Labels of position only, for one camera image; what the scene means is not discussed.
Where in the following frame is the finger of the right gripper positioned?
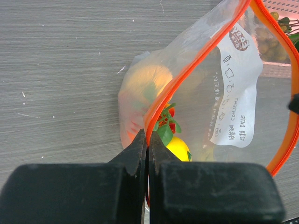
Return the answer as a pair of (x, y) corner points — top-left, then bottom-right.
(288, 93), (299, 114)

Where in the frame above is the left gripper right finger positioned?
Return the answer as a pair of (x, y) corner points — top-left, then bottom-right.
(148, 133), (285, 224)

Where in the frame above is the clear zip bag orange zipper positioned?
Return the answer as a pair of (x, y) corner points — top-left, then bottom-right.
(118, 0), (299, 176)

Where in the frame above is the red-orange persimmon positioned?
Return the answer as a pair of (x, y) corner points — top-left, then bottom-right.
(119, 104), (147, 148)

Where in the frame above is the brown longan bunch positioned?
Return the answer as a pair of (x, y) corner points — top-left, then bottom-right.
(254, 15), (290, 63)

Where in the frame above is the yellow lemon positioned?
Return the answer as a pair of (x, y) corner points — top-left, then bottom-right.
(166, 137), (192, 161)

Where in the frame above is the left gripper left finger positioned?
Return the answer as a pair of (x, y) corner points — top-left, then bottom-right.
(0, 130), (147, 224)

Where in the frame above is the orange fruit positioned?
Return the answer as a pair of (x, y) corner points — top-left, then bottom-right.
(120, 65), (173, 105)

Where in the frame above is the pink plastic basket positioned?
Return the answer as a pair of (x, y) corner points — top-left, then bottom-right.
(261, 0), (299, 80)

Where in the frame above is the red cherries green leaves sprig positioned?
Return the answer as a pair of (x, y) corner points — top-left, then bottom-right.
(153, 103), (182, 146)

